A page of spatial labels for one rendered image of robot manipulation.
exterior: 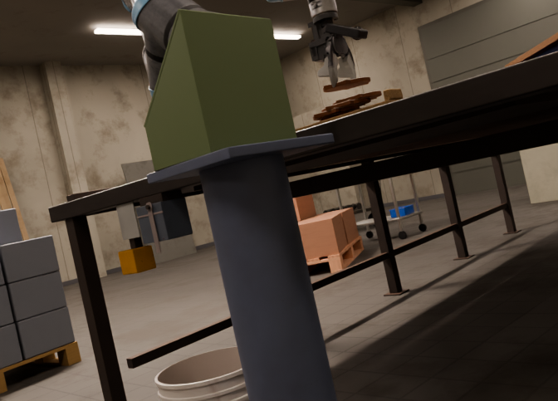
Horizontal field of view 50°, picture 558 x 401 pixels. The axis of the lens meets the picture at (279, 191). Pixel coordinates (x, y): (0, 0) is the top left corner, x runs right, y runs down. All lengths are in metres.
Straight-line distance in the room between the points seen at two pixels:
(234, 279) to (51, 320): 3.03
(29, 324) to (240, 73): 3.07
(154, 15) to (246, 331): 0.65
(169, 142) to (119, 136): 11.04
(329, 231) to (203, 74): 4.25
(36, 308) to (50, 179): 7.50
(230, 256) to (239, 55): 0.38
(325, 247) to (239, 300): 4.17
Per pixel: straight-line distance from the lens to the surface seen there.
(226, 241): 1.13
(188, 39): 1.10
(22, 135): 11.42
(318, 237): 5.30
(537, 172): 7.82
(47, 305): 4.09
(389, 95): 1.46
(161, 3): 1.29
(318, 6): 1.74
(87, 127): 11.93
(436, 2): 12.38
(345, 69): 1.76
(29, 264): 4.04
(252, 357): 1.17
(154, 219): 1.91
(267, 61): 1.23
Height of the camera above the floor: 0.77
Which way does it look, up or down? level
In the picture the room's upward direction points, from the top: 12 degrees counter-clockwise
